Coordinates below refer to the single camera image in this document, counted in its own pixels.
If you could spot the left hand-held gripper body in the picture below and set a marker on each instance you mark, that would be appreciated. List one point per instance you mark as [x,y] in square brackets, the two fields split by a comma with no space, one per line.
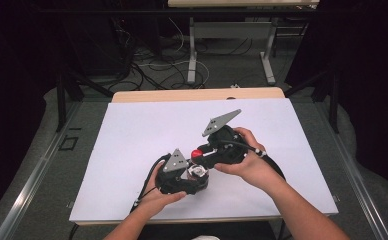
[172,173]

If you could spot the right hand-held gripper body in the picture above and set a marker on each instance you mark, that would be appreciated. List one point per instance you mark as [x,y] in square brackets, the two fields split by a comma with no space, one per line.
[227,143]

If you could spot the dark soda bottle red label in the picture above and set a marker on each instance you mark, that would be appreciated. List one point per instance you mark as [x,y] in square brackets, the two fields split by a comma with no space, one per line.
[197,173]

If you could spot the red bottle cap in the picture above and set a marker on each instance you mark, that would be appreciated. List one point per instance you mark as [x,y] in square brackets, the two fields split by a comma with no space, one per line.
[196,153]

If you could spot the person's left hand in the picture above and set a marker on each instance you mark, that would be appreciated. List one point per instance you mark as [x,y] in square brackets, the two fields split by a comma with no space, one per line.
[155,200]

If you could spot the person's right hand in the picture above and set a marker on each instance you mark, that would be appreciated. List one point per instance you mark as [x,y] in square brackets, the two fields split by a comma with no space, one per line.
[252,166]

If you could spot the white table mat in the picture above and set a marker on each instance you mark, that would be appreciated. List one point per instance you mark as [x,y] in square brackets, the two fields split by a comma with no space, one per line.
[132,140]

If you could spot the white-legged background table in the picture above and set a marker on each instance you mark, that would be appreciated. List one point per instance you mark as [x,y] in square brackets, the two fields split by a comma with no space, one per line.
[232,30]

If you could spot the black metal stand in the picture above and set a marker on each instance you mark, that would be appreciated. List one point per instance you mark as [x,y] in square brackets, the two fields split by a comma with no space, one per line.
[332,96]
[63,96]

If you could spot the aluminium floor rail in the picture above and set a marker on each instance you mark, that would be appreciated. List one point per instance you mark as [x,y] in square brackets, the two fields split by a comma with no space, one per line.
[32,186]
[358,186]

